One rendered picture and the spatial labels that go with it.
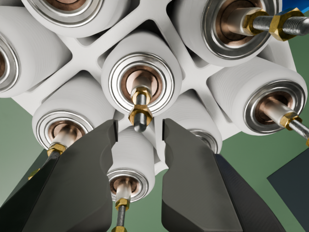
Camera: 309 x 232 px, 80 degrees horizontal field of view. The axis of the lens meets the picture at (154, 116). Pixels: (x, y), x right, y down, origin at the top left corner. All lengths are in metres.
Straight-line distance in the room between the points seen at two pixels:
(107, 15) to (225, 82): 0.18
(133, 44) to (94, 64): 0.10
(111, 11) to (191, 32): 0.08
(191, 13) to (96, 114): 0.16
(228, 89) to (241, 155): 0.43
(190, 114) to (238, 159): 0.45
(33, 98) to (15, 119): 0.29
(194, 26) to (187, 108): 0.12
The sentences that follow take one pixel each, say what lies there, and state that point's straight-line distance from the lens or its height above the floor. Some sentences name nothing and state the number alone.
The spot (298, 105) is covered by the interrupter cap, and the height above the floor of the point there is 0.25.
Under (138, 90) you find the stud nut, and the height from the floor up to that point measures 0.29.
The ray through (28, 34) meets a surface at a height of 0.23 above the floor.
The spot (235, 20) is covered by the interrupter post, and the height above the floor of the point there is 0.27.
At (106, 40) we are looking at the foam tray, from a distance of 0.28.
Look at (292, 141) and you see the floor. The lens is 0.73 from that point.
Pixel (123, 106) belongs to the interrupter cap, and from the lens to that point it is 0.22.
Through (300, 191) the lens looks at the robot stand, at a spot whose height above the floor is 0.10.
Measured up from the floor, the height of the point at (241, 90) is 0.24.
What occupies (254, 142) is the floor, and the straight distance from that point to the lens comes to 0.66.
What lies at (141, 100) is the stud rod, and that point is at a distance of 0.17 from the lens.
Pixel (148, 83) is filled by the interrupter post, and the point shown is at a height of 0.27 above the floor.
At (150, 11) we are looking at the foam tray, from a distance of 0.27.
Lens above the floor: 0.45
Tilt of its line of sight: 61 degrees down
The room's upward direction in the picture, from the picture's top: 175 degrees clockwise
